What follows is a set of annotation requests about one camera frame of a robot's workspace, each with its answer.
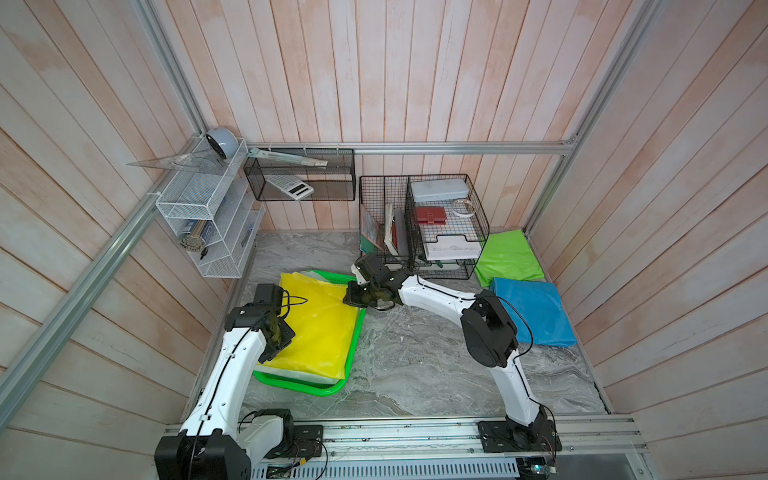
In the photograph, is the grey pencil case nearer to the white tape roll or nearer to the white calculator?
the white tape roll

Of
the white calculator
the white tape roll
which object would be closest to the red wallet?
the white tape roll

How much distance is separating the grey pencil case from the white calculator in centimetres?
37

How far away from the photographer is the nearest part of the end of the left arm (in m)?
0.54

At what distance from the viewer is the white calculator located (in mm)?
969

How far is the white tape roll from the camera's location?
100 cm

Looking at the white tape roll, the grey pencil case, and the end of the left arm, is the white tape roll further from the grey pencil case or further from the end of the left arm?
the end of the left arm
